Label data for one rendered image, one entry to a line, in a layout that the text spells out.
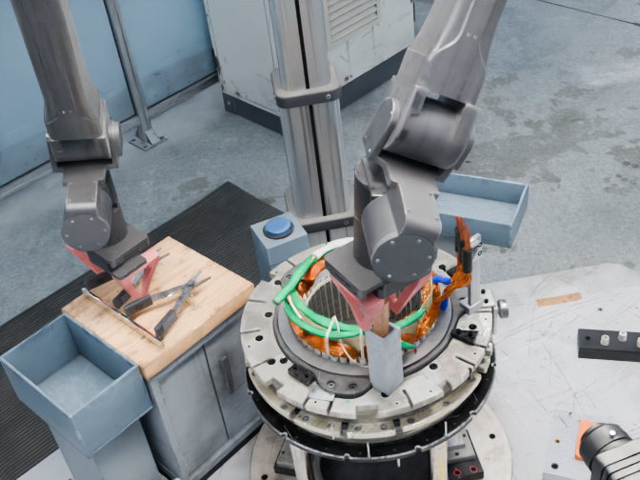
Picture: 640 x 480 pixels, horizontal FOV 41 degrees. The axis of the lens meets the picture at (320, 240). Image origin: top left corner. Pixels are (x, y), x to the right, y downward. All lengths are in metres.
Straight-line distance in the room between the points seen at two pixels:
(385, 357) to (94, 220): 0.38
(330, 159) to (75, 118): 0.59
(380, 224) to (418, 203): 0.04
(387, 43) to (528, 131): 0.75
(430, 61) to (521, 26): 3.57
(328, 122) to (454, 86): 0.71
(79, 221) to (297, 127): 0.52
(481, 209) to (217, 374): 0.48
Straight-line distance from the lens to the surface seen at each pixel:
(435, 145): 0.76
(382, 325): 0.93
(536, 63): 3.98
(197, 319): 1.18
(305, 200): 1.52
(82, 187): 1.06
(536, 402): 1.41
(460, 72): 0.75
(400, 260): 0.74
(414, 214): 0.73
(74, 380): 1.27
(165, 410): 1.21
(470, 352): 1.04
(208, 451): 1.34
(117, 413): 1.16
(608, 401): 1.43
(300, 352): 1.05
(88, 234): 1.06
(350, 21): 3.55
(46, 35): 0.91
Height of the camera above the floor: 1.85
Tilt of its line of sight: 39 degrees down
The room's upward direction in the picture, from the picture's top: 8 degrees counter-clockwise
